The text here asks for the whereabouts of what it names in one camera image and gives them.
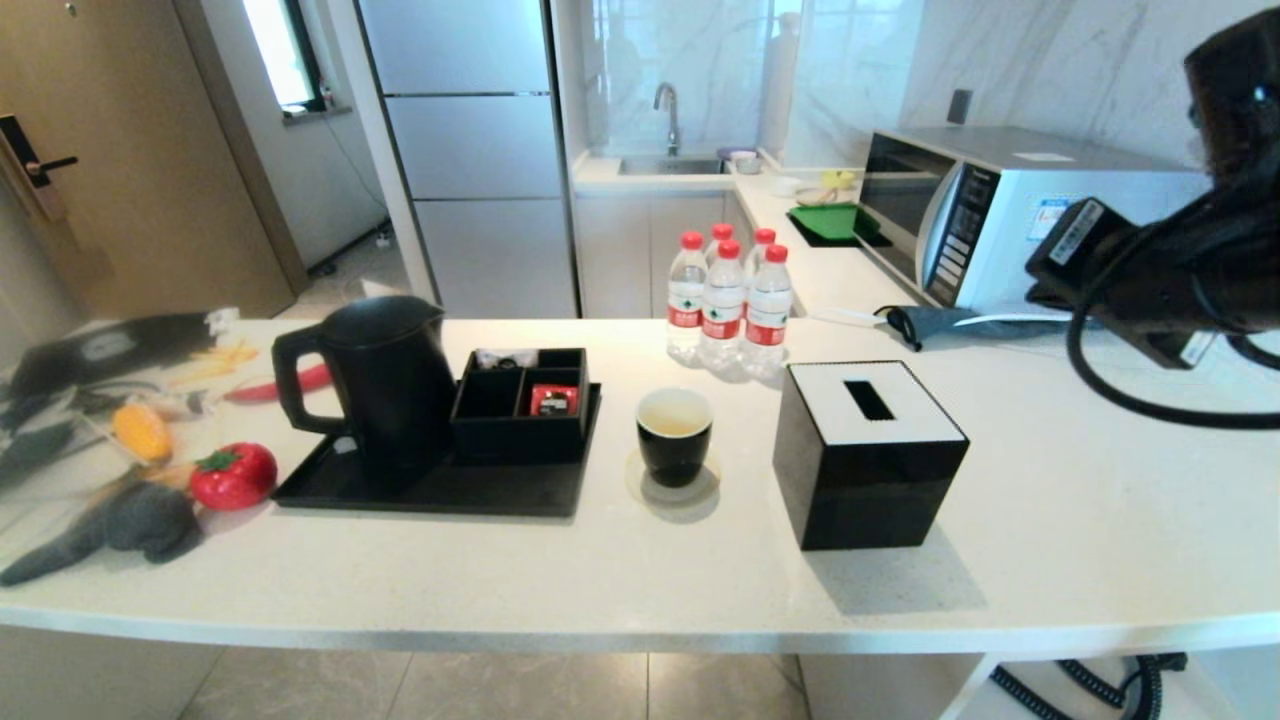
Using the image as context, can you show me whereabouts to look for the black cooktop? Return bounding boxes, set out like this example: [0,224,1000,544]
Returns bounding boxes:
[790,215,893,250]

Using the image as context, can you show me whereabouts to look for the black tissue box white top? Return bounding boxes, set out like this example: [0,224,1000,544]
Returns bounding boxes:
[771,360,972,552]

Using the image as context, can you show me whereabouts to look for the bright window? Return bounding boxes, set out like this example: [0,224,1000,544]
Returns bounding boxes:
[240,0,327,113]

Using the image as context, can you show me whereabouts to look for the white refrigerator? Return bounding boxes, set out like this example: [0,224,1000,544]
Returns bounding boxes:
[355,0,581,321]

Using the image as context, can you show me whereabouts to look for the black door lock handle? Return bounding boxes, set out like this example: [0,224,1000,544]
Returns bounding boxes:
[0,113,79,189]

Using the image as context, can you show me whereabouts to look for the steel kitchen sink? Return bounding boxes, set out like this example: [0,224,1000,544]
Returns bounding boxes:
[617,153,728,176]

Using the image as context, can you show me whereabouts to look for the black bag white tag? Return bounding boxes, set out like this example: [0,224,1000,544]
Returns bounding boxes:
[0,310,241,401]

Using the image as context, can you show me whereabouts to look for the black cup white inside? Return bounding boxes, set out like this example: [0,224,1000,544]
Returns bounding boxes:
[636,388,714,489]

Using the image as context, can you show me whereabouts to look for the white kitchen base cabinet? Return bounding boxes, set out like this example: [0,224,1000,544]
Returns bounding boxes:
[575,190,753,319]

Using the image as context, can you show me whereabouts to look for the silver microwave oven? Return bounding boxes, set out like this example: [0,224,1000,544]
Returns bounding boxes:
[856,124,1213,315]

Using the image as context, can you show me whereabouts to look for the grey plush toy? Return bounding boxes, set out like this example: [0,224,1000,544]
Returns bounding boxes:
[0,482,204,588]

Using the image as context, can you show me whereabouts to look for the red toy tomato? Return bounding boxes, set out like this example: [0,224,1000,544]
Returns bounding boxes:
[190,442,279,513]

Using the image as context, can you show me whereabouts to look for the green plastic tray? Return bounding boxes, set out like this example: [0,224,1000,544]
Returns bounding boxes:
[786,203,881,242]

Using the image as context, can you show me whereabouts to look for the red toy chili pepper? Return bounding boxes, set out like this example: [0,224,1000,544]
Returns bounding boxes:
[225,365,331,404]

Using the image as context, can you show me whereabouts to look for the clear glass coaster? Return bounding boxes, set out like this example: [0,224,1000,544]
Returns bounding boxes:
[625,448,721,508]

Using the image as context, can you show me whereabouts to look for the black compartment organizer box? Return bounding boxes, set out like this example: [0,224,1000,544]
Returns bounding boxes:
[449,347,590,465]

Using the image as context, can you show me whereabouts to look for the yellow toy corn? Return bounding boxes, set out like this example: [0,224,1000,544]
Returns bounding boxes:
[112,403,173,462]

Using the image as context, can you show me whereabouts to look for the black electric kettle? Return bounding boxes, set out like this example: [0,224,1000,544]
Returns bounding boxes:
[271,294,457,473]

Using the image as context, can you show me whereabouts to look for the black rectangular serving tray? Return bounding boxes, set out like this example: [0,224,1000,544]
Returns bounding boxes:
[273,380,603,519]

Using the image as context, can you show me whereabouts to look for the chrome sink faucet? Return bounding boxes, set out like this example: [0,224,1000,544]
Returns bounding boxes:
[653,81,683,156]

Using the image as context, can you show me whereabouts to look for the black coiled cable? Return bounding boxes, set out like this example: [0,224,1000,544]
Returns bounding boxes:
[988,652,1189,720]

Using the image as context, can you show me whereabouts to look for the yellow toy fries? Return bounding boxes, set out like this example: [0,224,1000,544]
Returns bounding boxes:
[168,340,263,391]

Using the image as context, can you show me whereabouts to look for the brown wooden door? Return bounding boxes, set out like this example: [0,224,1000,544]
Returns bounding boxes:
[0,0,296,321]

